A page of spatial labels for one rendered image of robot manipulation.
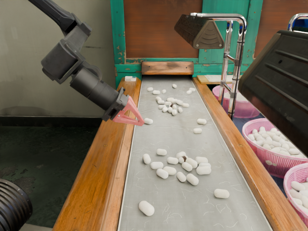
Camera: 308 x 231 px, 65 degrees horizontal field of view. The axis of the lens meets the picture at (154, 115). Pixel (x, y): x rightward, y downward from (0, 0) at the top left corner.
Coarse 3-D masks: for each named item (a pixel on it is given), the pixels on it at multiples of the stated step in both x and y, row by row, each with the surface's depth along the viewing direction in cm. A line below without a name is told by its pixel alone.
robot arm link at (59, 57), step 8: (72, 32) 76; (80, 32) 83; (88, 32) 86; (64, 40) 58; (72, 40) 68; (80, 40) 76; (56, 48) 54; (64, 48) 53; (80, 48) 69; (48, 56) 54; (56, 56) 54; (64, 56) 54; (72, 56) 54; (48, 64) 54; (56, 64) 54; (64, 64) 55; (72, 64) 56; (56, 72) 55; (64, 72) 56
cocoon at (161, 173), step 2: (158, 170) 61; (160, 170) 61; (162, 170) 61; (164, 170) 61; (156, 172) 62; (158, 172) 61; (160, 172) 61; (162, 172) 60; (164, 172) 60; (166, 172) 61; (158, 174) 61; (160, 174) 61; (162, 174) 60; (164, 174) 60; (166, 174) 60; (160, 176) 61; (162, 176) 60; (164, 176) 60; (166, 176) 60; (164, 178) 60
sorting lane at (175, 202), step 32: (160, 96) 119; (192, 96) 119; (160, 128) 87; (192, 128) 87; (160, 160) 68; (224, 160) 68; (128, 192) 56; (160, 192) 56; (192, 192) 56; (128, 224) 48; (160, 224) 48; (192, 224) 48; (224, 224) 48; (256, 224) 48
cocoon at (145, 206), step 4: (140, 204) 50; (144, 204) 50; (148, 204) 50; (140, 208) 50; (144, 208) 50; (148, 208) 49; (152, 208) 50; (144, 212) 50; (148, 212) 49; (152, 212) 49
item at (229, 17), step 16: (192, 16) 81; (208, 16) 78; (224, 16) 78; (240, 16) 79; (240, 32) 81; (224, 48) 98; (240, 48) 83; (224, 64) 100; (240, 64) 85; (224, 80) 103
